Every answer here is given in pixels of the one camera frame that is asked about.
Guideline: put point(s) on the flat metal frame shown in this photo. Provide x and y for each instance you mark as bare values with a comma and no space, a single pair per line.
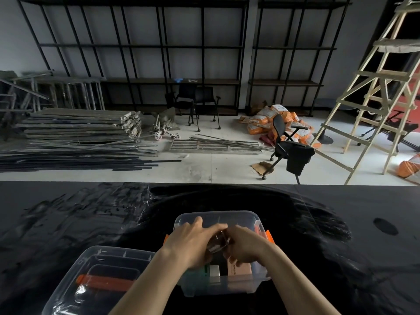
210,145

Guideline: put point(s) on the white tape roll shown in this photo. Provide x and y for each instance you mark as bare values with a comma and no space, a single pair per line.
215,272

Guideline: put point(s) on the person's right hand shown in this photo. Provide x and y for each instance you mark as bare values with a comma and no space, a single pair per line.
249,246

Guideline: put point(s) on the single orange white sack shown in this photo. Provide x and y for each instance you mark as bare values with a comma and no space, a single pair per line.
408,167

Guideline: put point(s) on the round black table base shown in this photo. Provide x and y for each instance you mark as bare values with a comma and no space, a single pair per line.
324,139

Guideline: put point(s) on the black stacking chair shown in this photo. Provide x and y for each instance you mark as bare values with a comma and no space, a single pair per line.
206,95
183,95

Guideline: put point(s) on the pile of black metal rods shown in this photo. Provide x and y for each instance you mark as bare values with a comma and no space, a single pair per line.
65,159

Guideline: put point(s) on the stack of metal scaffold planks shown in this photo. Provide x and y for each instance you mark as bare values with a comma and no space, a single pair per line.
78,123

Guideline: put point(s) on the person's left forearm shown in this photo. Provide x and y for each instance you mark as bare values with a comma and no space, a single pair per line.
154,285

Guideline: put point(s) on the black swivel chair with star base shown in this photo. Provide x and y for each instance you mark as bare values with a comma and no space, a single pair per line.
398,129

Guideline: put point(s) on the wide black metal shelving unit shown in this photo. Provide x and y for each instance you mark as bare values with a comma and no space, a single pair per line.
202,45

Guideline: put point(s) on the brown cardboard box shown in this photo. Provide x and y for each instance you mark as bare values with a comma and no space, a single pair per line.
257,108

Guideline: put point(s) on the clear storage box orange latches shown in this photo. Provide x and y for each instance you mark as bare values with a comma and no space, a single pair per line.
229,219

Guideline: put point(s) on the wooden step ladder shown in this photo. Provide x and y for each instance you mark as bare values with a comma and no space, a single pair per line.
382,75

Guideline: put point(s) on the black plastic table cover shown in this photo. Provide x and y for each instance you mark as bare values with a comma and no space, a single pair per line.
65,219

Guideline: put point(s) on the narrow black metal shelving unit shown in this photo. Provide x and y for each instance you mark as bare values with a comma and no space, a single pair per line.
295,47

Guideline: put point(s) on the person's right forearm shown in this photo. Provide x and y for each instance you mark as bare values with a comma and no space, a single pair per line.
292,285

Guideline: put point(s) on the brown cardboard piece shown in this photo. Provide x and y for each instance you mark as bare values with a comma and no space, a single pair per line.
262,167

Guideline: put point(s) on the person's left hand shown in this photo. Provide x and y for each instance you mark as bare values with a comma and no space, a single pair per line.
187,244

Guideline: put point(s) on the grey metal scaffold frames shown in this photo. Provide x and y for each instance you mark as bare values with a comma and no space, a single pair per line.
59,91

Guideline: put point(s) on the scaffold caster wheels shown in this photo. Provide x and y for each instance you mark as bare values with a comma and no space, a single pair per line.
165,131

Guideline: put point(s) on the pink cardboard box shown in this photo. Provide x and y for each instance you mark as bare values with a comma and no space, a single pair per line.
241,273

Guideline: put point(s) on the pile of orange white sacks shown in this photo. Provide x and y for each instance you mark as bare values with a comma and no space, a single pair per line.
262,119

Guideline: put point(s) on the black office chair with armrests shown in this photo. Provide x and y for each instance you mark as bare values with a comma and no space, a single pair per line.
295,155

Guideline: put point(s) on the person's right fingers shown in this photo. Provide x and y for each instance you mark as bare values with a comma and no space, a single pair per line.
234,239

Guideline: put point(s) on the person's left fingers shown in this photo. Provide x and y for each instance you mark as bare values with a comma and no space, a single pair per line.
210,230

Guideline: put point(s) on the small clear plastic packet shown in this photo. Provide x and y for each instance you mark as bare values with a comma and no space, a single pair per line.
216,245

